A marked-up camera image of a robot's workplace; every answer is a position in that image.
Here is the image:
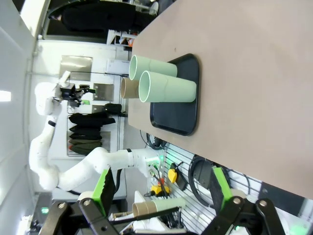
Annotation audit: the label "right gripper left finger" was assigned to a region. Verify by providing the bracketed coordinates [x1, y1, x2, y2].
[40, 168, 117, 235]

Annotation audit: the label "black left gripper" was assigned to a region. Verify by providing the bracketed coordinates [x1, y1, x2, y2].
[60, 84, 96, 106]

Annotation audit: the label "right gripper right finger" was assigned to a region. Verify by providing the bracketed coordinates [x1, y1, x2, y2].
[205, 166, 286, 235]

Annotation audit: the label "brown tall plastic cup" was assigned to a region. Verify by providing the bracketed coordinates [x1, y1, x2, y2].
[133, 201, 157, 217]
[120, 77, 141, 99]

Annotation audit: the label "green tall plastic cup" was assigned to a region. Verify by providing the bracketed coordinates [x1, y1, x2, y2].
[154, 197, 186, 212]
[129, 55, 178, 81]
[138, 70, 198, 103]

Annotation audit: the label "black power brick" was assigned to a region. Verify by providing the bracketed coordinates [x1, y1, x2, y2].
[197, 163, 212, 189]

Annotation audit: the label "stack of dark garments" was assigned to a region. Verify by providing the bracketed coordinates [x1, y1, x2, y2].
[67, 112, 116, 155]

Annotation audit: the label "thin black rod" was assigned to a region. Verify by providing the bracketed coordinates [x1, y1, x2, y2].
[110, 207, 179, 224]

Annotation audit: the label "yellow box with red button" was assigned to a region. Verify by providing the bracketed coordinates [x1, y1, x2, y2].
[151, 185, 171, 196]

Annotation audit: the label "person in black clothes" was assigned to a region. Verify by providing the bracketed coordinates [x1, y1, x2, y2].
[48, 0, 154, 38]

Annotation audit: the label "black plastic serving tray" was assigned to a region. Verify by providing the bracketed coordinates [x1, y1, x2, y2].
[149, 53, 200, 137]

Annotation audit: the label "silver wall plate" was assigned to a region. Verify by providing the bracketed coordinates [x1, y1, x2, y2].
[60, 55, 93, 80]

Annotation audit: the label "coiled black cable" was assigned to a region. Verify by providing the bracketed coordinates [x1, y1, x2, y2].
[189, 156, 216, 207]

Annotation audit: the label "white slotted wall panel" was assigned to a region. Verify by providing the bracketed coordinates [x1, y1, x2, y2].
[146, 143, 260, 235]

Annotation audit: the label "black cables under table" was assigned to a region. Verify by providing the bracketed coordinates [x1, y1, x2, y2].
[139, 129, 165, 150]

